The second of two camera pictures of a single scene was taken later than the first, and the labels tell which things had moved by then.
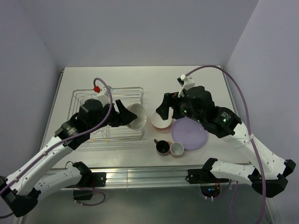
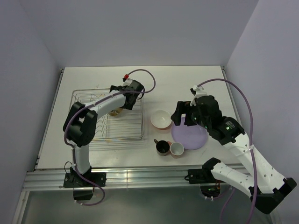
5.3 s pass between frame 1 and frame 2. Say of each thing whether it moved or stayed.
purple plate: stayed
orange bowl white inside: stayed
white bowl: moved
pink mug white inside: stayed
